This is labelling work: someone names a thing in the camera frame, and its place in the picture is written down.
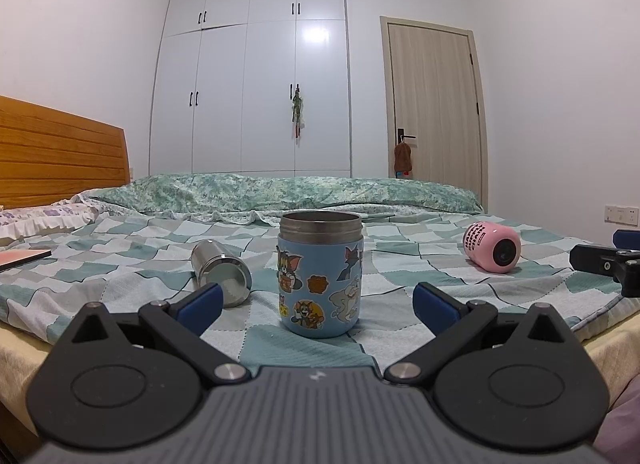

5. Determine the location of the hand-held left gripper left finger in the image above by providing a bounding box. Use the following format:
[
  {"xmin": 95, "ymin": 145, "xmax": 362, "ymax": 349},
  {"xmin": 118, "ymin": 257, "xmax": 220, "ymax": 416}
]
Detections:
[{"xmin": 54, "ymin": 283, "xmax": 252, "ymax": 388}]

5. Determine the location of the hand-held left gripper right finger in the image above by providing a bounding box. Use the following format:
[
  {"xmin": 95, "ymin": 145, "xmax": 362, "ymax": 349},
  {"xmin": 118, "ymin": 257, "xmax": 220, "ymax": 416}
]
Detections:
[{"xmin": 382, "ymin": 282, "xmax": 584, "ymax": 388}]

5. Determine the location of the stainless steel cup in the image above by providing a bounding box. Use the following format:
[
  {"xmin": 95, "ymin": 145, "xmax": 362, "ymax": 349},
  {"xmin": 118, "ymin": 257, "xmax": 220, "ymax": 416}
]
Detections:
[{"xmin": 190, "ymin": 239, "xmax": 253, "ymax": 308}]

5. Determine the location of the pink cup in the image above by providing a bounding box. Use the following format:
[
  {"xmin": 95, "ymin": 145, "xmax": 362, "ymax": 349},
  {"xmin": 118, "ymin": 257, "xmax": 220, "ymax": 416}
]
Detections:
[{"xmin": 462, "ymin": 221, "xmax": 522, "ymax": 274}]

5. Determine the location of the blue cartoon sticker cup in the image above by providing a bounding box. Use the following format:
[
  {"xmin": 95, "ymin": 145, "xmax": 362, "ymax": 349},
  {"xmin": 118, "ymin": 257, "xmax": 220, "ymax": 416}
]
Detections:
[{"xmin": 276, "ymin": 211, "xmax": 364, "ymax": 339}]

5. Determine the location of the green checkered bed sheet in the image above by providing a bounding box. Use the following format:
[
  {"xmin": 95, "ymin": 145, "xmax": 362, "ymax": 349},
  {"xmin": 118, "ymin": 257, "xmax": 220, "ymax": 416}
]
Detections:
[{"xmin": 0, "ymin": 211, "xmax": 640, "ymax": 376}]

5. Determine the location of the green floral quilt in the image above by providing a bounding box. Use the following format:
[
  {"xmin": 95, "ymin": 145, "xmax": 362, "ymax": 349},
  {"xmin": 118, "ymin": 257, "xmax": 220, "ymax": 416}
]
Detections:
[{"xmin": 81, "ymin": 173, "xmax": 484, "ymax": 225}]

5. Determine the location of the purple cloth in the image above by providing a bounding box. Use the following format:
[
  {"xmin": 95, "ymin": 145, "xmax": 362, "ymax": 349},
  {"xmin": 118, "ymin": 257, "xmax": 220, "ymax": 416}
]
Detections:
[{"xmin": 592, "ymin": 383, "xmax": 640, "ymax": 451}]

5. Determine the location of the purple floral pillow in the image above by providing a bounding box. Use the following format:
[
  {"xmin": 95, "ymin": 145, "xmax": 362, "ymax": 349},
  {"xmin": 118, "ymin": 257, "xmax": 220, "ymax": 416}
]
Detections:
[{"xmin": 0, "ymin": 198, "xmax": 102, "ymax": 248}]

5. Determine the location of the pink flat book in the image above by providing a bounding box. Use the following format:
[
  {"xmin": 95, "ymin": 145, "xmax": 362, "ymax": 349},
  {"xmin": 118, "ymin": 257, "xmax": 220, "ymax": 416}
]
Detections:
[{"xmin": 0, "ymin": 249, "xmax": 54, "ymax": 274}]

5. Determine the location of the wooden headboard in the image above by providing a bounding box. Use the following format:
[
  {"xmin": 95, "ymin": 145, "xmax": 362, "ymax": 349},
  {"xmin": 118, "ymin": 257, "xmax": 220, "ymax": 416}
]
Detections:
[{"xmin": 0, "ymin": 95, "xmax": 131, "ymax": 210}]

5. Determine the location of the white wardrobe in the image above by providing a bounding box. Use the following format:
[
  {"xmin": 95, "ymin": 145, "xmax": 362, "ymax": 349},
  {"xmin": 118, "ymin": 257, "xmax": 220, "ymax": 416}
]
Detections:
[{"xmin": 149, "ymin": 0, "xmax": 352, "ymax": 178}]

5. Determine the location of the wooden door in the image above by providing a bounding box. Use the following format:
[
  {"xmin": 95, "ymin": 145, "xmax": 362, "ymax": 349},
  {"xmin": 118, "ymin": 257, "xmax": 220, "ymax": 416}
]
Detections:
[{"xmin": 379, "ymin": 15, "xmax": 490, "ymax": 213}]

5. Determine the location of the green hanging ornament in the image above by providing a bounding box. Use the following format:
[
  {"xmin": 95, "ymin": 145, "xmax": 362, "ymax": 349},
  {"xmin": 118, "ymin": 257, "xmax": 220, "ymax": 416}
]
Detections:
[{"xmin": 289, "ymin": 91, "xmax": 305, "ymax": 141}]

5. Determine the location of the white wall socket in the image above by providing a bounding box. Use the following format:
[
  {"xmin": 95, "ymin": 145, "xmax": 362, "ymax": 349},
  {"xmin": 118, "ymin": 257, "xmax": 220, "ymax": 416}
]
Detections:
[{"xmin": 603, "ymin": 203, "xmax": 640, "ymax": 225}]

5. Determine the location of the brown bag on handle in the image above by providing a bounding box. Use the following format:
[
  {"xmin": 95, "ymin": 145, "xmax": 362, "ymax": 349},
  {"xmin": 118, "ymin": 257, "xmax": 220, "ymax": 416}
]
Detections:
[{"xmin": 393, "ymin": 140, "xmax": 414, "ymax": 179}]

